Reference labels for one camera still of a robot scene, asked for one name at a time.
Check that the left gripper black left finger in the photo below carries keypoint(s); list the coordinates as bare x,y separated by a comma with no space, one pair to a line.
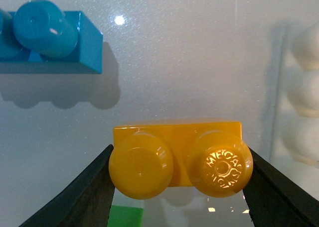
85,202

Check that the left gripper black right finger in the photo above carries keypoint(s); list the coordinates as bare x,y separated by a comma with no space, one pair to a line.
276,201

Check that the yellow two-stud block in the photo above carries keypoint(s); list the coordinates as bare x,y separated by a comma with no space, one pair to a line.
207,153

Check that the green two-stud block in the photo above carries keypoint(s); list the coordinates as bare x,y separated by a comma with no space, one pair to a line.
122,216

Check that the blue three-stud block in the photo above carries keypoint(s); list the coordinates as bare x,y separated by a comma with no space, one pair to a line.
40,38

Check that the white studded base plate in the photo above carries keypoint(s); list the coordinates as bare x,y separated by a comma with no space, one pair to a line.
295,130

